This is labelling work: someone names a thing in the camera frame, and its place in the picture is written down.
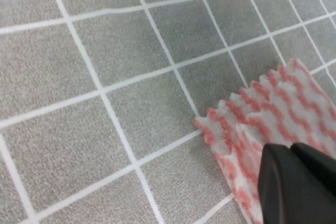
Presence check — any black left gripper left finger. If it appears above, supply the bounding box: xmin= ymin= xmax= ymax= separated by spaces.
xmin=258 ymin=144 xmax=335 ymax=223

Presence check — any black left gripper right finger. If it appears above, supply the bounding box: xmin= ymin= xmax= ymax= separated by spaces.
xmin=291 ymin=143 xmax=336 ymax=195

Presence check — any pink wavy striped towel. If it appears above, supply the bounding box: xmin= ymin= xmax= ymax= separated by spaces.
xmin=195 ymin=59 xmax=335 ymax=223

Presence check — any grey grid tablecloth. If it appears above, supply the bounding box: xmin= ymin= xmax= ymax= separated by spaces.
xmin=1 ymin=0 xmax=335 ymax=223

